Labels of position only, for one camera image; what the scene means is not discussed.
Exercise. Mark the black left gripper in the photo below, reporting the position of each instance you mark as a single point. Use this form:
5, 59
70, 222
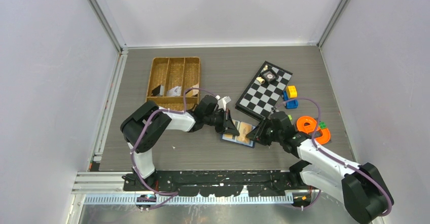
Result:
227, 125

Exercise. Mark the blue card holder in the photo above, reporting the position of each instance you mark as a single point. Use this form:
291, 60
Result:
236, 125

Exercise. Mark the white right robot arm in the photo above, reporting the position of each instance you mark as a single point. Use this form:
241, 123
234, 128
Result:
360, 187

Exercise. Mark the green toy block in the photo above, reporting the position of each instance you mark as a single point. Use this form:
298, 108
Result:
322, 125

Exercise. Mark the blue yellow toy car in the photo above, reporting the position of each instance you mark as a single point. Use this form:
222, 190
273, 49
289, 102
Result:
290, 94

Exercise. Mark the black white chessboard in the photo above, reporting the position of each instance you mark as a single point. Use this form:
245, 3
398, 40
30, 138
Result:
257, 101

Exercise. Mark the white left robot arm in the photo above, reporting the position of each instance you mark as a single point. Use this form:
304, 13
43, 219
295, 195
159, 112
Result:
144, 127

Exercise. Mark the black credit card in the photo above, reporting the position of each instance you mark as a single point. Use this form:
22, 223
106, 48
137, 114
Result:
158, 91

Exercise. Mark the woven bamboo cutlery tray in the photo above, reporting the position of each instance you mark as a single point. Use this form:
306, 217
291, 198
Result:
175, 71

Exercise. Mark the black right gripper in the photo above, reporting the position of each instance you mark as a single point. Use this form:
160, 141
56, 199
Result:
257, 133

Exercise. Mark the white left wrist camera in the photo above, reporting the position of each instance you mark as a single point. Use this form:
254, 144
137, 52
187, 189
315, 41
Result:
223, 101

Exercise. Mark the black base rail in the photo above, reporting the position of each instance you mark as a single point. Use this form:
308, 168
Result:
225, 183

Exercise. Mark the white credit card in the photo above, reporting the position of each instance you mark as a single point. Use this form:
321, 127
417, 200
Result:
174, 92

